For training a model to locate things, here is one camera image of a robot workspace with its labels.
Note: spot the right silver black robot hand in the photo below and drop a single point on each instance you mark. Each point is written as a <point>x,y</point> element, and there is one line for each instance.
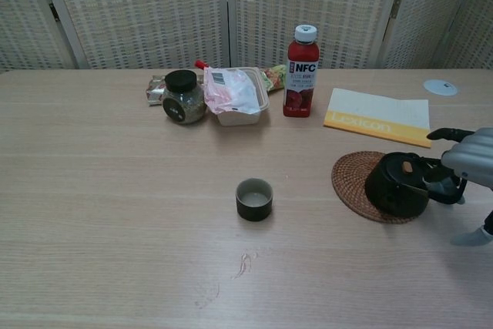
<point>473,159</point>

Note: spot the round woven rattan coaster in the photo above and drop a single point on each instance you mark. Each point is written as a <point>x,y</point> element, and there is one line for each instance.
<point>350,175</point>

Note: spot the small dark ceramic cup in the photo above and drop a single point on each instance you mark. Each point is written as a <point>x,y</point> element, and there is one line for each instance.
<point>254,209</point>

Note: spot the yellow white Lexicon booklet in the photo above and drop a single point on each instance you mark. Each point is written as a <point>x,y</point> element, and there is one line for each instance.
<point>377,107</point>

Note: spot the red NFC juice bottle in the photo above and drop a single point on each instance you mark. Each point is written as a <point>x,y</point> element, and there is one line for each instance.
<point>301,94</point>

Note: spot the green orange snack packet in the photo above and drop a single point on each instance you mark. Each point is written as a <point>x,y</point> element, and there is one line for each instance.
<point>274,79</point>

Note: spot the beige plastic food container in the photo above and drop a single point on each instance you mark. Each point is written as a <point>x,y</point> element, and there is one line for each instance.
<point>239,118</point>

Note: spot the pink white plastic pouch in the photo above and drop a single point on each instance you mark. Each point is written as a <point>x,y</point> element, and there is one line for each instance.
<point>231,92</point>

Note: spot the glass jar with black lid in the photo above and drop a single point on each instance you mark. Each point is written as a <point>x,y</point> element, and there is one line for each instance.
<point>183,109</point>

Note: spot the gold red snack packet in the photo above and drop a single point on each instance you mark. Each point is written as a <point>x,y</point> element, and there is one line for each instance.
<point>154,92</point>

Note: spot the woven folding screen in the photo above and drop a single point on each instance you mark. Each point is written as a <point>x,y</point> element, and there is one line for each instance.
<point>146,13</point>

